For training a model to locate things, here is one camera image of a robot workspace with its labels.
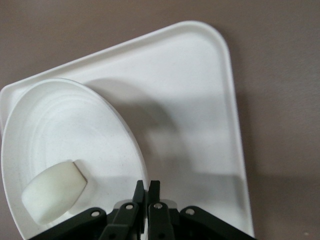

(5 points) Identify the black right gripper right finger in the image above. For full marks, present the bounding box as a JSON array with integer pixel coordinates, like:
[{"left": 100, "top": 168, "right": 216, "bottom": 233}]
[{"left": 147, "top": 179, "right": 260, "bottom": 240}]

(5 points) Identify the cream rectangular serving tray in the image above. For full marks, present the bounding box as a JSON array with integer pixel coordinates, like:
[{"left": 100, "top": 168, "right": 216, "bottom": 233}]
[{"left": 0, "top": 20, "right": 256, "bottom": 240}]

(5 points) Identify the cream round plate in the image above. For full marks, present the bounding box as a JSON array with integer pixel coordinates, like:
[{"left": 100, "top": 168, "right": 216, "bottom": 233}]
[{"left": 0, "top": 77, "right": 151, "bottom": 240}]

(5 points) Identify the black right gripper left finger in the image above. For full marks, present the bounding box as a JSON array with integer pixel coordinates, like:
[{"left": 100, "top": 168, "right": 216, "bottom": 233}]
[{"left": 32, "top": 179, "right": 146, "bottom": 240}]

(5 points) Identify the small white bun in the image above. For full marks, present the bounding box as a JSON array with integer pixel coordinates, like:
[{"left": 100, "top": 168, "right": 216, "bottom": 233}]
[{"left": 20, "top": 160, "right": 89, "bottom": 225}]

